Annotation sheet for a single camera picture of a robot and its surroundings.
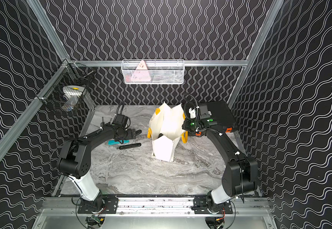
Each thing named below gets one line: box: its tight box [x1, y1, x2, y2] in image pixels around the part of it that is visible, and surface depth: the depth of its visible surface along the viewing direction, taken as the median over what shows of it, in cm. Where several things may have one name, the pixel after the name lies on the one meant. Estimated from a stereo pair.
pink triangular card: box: [130, 60, 152, 82], surface depth 92 cm
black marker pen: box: [116, 142, 142, 150], surface depth 100 cm
